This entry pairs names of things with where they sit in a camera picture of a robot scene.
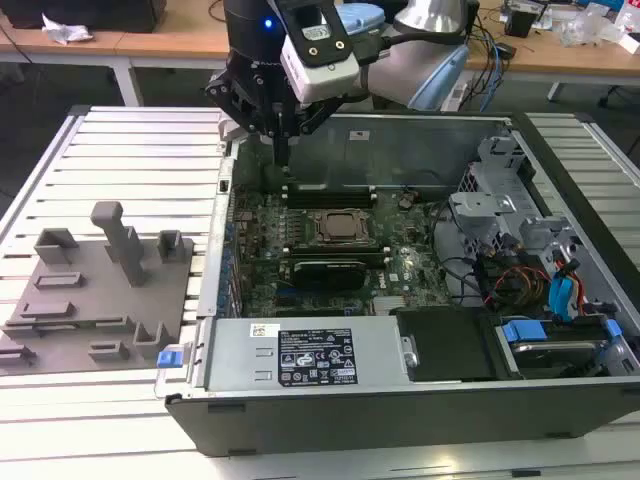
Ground black camera cable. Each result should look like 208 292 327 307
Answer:
355 27 469 69

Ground CPU socket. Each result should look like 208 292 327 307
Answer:
305 207 377 247

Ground black RAM slot bank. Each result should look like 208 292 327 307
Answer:
281 182 380 210
281 242 393 260

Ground crumpled white paper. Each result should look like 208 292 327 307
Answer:
40 13 95 46

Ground grey metal drive cage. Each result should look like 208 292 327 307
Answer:
447 133 589 301

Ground grey parts rack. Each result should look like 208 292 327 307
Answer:
0 201 196 377

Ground black plastic shroud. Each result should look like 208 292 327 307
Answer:
389 307 496 384

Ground silver chipset heatsink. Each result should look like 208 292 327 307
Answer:
372 295 410 316

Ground orange yellow wire bundle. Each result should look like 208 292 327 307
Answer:
492 266 551 307

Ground hard disk in blue carrier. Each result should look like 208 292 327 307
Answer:
492 319 626 382

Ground white power strip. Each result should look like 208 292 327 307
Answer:
439 82 469 112

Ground black graphics card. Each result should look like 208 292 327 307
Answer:
292 258 367 290

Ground large black box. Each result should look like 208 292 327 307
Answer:
4 0 167 34

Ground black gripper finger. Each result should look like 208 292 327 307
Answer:
280 96 342 169
203 70 282 169

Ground black open PC case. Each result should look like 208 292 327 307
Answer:
154 107 640 459

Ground grey power supply unit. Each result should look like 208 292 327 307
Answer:
202 317 419 397

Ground tall black box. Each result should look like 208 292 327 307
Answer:
463 0 482 41

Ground clear plastic bag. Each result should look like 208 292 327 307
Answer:
555 2 626 49

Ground red white carton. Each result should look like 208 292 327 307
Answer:
613 0 640 55

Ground wooden desk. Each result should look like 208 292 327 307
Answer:
0 0 640 107

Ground blue flat wire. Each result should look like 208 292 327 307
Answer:
548 252 585 321

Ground small black device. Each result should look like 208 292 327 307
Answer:
503 3 540 38

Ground CPU with metal top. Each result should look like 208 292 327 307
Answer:
323 214 365 237

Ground green motherboard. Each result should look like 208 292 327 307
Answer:
232 187 454 317

